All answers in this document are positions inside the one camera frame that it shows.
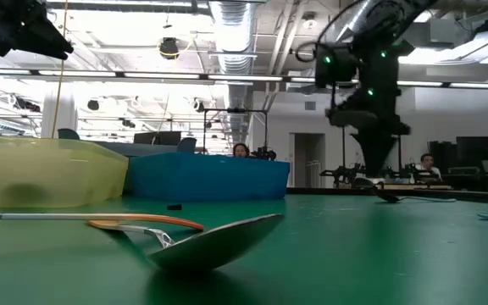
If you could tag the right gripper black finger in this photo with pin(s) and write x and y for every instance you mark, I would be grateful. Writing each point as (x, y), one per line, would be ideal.
(374, 152)

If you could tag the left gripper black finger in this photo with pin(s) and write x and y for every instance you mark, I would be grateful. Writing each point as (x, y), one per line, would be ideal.
(51, 42)

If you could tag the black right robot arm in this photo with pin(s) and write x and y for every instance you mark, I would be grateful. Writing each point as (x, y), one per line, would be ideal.
(396, 17)

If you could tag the person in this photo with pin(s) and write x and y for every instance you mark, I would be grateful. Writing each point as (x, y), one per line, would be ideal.
(241, 150)
(428, 163)

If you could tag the grey-blue plastic bin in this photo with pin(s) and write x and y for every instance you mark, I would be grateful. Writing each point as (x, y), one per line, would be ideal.
(68, 134)

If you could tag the black monitor on stand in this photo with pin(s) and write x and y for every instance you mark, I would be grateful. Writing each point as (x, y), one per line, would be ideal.
(477, 154)

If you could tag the black ceiling dome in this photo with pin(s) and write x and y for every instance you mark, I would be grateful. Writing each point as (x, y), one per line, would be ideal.
(169, 48)

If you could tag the translucent yellow-green plastic bin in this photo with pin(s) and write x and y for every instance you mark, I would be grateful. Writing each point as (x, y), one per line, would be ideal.
(66, 173)

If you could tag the long ceiling light bar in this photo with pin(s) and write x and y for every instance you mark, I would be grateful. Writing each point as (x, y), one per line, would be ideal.
(244, 78)

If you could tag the green table mat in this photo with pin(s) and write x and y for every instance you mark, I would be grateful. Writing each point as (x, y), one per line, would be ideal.
(312, 275)

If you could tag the black background monitor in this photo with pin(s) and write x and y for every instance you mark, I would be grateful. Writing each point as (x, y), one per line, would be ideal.
(155, 138)

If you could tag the blue shallow plastic bin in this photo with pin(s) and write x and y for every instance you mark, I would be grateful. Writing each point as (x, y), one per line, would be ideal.
(227, 175)

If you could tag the small black speck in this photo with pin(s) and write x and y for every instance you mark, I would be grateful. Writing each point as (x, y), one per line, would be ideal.
(174, 207)

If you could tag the slanted silver ceiling duct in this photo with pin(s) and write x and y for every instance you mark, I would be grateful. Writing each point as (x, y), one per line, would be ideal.
(350, 23)

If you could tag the large silver ceiling duct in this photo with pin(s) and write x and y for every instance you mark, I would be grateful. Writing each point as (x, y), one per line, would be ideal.
(233, 42)

